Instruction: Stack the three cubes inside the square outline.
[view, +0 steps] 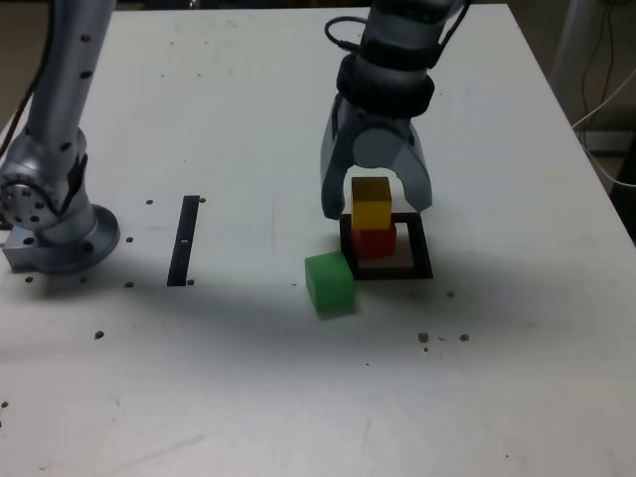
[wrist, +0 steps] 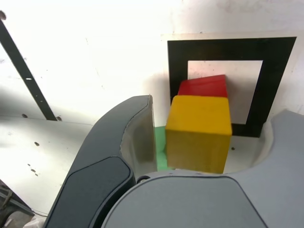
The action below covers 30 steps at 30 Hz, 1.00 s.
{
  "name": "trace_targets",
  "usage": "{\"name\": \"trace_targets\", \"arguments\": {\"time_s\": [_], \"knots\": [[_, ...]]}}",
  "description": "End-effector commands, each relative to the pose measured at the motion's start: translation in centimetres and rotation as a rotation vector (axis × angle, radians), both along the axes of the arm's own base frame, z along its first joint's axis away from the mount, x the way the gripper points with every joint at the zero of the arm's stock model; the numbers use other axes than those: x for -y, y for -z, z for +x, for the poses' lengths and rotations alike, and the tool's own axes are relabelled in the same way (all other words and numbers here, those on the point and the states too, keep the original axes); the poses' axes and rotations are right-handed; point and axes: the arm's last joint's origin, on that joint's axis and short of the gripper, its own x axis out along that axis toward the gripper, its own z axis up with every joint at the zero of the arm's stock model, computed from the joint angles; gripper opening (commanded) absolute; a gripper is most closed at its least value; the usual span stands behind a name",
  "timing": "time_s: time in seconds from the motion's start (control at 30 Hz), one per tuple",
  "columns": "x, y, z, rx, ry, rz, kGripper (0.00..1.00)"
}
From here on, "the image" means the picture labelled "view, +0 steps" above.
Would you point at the red cube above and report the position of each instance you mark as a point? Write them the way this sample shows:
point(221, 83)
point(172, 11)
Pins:
point(375, 243)

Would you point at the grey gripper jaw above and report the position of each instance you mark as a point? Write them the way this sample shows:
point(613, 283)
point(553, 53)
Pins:
point(333, 169)
point(377, 149)

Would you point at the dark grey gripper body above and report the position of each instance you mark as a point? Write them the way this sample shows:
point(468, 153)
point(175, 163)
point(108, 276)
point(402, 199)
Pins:
point(382, 121)

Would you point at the green cube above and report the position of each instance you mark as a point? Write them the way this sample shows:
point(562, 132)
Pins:
point(328, 285)

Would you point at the black tape strip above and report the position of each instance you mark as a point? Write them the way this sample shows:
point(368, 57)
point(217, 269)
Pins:
point(181, 243)

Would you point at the white background post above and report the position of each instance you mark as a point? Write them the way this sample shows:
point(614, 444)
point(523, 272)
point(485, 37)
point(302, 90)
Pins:
point(571, 30)

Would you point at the yellow cube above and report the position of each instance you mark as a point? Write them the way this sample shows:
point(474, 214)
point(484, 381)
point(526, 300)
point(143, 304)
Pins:
point(371, 208)

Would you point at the white background box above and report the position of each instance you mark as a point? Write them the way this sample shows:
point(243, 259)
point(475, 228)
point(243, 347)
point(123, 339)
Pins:
point(611, 140)

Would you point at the black tape square outline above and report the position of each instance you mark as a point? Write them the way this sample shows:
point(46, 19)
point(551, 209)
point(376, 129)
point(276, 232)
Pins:
point(392, 273)

